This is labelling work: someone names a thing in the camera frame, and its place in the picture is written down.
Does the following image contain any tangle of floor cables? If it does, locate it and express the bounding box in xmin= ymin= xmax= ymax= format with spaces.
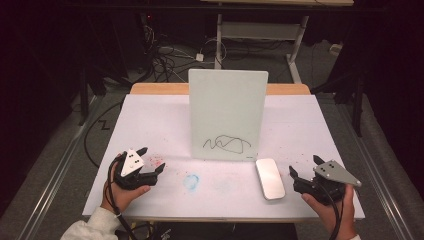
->
xmin=141 ymin=24 xmax=201 ymax=84

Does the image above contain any person's left hand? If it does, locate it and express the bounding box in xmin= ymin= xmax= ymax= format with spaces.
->
xmin=101 ymin=153 xmax=152 ymax=214

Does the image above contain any wooden table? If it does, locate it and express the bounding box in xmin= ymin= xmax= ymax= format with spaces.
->
xmin=129 ymin=82 xmax=312 ymax=96

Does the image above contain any person's right hand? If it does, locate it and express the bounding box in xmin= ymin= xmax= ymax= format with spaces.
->
xmin=301 ymin=184 xmax=357 ymax=240

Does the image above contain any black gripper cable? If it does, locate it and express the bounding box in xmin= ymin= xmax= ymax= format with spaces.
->
xmin=318 ymin=184 xmax=345 ymax=240
xmin=104 ymin=153 xmax=140 ymax=240

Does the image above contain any white whiteboard eraser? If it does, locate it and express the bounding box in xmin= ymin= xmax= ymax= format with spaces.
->
xmin=255 ymin=158 xmax=287 ymax=201

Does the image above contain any white table cover sheet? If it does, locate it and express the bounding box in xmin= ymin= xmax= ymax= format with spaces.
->
xmin=82 ymin=94 xmax=366 ymax=222

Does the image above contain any black stand leg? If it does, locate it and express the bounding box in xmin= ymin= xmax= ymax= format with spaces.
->
xmin=77 ymin=66 xmax=92 ymax=127

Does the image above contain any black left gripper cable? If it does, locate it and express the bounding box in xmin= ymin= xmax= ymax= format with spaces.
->
xmin=104 ymin=153 xmax=140 ymax=240

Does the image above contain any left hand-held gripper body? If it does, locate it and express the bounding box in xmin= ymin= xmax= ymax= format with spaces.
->
xmin=114 ymin=148 xmax=158 ymax=191

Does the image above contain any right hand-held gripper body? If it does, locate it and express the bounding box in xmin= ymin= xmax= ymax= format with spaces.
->
xmin=293 ymin=160 xmax=363 ymax=206

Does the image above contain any black floor cable loop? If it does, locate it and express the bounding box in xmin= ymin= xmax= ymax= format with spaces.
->
xmin=83 ymin=101 xmax=125 ymax=169

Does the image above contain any white metal frame desk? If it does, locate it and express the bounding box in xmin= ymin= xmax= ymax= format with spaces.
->
xmin=199 ymin=0 xmax=355 ymax=84

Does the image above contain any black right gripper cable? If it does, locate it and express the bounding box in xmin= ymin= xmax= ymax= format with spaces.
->
xmin=318 ymin=184 xmax=345 ymax=240

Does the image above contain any pale green glass whiteboard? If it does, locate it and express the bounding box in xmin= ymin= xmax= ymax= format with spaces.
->
xmin=188 ymin=68 xmax=269 ymax=162

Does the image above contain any metal floor rail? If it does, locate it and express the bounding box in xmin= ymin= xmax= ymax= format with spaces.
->
xmin=334 ymin=96 xmax=424 ymax=240
xmin=15 ymin=96 xmax=103 ymax=240

